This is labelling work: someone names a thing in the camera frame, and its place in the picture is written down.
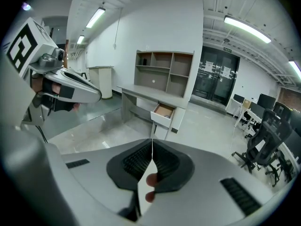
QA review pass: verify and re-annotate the person's right hand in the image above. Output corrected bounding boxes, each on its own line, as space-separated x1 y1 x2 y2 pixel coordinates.
145 173 158 203

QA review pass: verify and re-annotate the black mesh office chair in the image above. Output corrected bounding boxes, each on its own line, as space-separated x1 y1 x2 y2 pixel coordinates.
231 109 293 174

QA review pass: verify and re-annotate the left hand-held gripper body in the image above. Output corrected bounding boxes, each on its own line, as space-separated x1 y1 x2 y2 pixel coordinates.
6 17 103 126

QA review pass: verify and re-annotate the large black monitor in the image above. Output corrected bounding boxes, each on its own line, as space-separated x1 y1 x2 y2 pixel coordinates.
258 93 276 109

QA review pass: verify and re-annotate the white wall conduit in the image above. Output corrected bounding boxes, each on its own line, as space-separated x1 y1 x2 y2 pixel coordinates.
113 8 122 50

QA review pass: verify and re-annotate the person's left hand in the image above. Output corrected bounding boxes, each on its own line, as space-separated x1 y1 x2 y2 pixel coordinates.
32 75 80 113

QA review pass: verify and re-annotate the black swivel office chair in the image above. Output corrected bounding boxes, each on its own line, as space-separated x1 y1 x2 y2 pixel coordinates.
244 121 262 139

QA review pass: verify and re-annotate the silver fisheye camera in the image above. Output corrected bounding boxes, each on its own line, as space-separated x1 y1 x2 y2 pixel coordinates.
39 48 66 68

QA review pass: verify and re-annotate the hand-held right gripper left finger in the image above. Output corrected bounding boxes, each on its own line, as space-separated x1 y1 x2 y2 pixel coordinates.
106 138 153 222

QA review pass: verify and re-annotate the white office desk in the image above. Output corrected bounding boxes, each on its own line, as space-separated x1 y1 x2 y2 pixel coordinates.
225 97 301 164

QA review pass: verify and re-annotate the white floor cable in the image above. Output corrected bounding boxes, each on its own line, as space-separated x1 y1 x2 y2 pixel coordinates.
227 105 243 160

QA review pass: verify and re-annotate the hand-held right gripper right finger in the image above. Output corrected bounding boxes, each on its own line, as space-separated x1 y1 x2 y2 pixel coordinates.
152 139 195 194

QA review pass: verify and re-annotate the grey wooden desk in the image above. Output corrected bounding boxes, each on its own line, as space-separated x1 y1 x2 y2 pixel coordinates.
117 83 190 141

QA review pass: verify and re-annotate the white rounded counter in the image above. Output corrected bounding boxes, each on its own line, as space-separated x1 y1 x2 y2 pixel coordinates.
86 65 115 100

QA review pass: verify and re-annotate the black headrest office chair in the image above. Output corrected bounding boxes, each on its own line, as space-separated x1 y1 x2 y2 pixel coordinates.
274 102 292 121

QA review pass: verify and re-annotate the black glass double door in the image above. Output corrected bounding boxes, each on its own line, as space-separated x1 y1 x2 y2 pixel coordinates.
191 46 240 107

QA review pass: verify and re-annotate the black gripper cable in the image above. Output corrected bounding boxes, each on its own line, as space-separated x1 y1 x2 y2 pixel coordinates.
35 125 49 144

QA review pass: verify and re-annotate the white desk drawer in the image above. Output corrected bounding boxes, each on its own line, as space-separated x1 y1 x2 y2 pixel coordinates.
150 102 176 129

